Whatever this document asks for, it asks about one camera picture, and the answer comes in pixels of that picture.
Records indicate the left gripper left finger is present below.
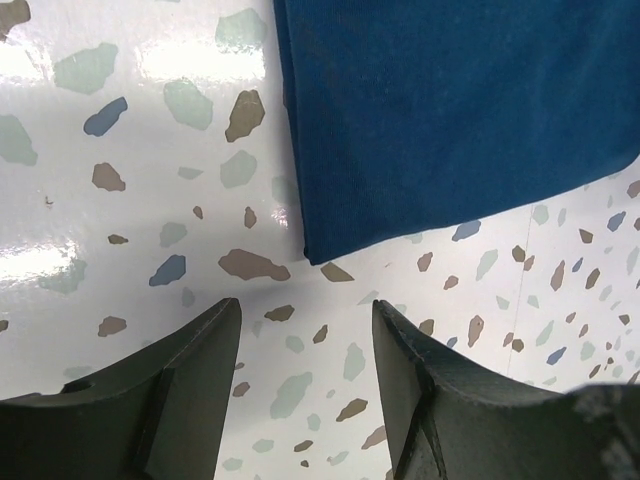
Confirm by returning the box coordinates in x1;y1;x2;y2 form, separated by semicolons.
1;298;242;479

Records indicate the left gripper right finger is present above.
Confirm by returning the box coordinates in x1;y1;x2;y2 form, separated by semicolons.
372;300;639;479

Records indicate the dark blue t shirt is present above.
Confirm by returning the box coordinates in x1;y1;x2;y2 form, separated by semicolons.
274;1;639;265

